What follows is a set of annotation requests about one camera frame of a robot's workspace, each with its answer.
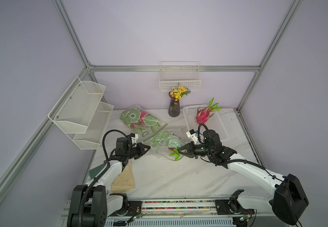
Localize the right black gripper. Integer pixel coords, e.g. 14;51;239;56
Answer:
178;141;214;158

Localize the green-print zip-top bag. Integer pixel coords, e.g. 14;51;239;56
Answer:
149;130;185;161
120;105;167;142

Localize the pink dragon fruit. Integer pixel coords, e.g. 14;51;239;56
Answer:
196;98;222;124
168;143;184;161

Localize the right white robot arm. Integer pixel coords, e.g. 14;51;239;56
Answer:
173;124;309;227

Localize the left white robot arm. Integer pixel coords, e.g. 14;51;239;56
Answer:
67;130;151;227

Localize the white plastic basket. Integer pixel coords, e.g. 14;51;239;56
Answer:
182;104;229;141

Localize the dark purple glass vase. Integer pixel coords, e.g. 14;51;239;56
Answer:
168;92;181;117

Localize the yellow flower bouquet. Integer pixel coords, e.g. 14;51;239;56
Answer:
169;85;191;101

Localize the green scrub brush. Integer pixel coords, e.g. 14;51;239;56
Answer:
88;163;107;180

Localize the white two-tier mesh shelf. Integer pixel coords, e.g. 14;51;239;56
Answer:
48;77;114;150

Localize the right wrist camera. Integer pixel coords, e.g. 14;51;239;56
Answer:
186;129;199;143

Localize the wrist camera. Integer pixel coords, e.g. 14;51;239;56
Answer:
130;133;138;145
186;129;199;143

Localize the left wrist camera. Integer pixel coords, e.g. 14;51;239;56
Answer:
130;133;138;145

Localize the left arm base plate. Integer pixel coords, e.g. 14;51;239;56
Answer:
114;201;142;217

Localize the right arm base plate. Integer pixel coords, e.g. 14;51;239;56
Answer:
215;199;255;215

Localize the white wire wall basket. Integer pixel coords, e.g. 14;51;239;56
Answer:
159;61;201;92

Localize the aluminium frame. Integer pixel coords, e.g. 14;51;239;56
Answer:
0;1;302;205

